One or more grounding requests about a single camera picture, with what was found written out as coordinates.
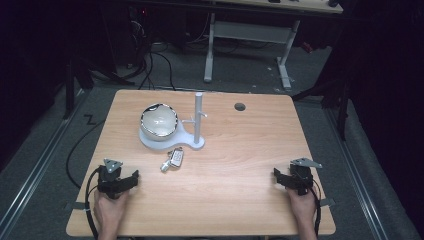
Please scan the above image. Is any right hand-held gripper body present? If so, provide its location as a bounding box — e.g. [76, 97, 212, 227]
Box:
[285, 157, 323, 197]

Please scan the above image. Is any black floor cable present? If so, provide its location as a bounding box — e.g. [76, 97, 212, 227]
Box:
[65, 119, 107, 190]

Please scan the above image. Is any bundle of black cables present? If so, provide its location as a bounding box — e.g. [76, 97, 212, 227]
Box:
[124, 19, 177, 92]

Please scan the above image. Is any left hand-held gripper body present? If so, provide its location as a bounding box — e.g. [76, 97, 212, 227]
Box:
[96, 157, 134, 201]

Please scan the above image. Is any person's right hand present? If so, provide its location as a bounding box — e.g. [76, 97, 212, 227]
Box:
[286, 187, 318, 226]

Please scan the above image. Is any white desk frame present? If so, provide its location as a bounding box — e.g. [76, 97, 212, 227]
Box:
[203, 0, 344, 92]

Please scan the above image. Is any dark metal stand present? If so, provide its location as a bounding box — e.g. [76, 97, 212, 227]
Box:
[62, 56, 136, 120]
[292, 74, 353, 142]

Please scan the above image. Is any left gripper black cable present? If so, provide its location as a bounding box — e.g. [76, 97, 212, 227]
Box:
[84, 167, 102, 240]

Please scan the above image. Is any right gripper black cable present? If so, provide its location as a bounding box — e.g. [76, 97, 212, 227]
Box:
[309, 187, 324, 237]

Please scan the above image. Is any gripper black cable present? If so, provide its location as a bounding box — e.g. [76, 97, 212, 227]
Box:
[84, 167, 102, 240]
[309, 187, 324, 237]

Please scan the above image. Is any silver metal bowl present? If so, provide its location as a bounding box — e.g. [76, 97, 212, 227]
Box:
[139, 102, 180, 142]

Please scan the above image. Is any white stand with pegs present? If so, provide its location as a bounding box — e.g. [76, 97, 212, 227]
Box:
[138, 91, 209, 152]

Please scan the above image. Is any metal floor rail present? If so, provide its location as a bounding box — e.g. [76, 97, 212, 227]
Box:
[323, 105, 390, 240]
[0, 89, 88, 235]

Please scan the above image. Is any person's left hand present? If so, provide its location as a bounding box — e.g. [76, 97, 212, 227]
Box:
[93, 189, 132, 232]

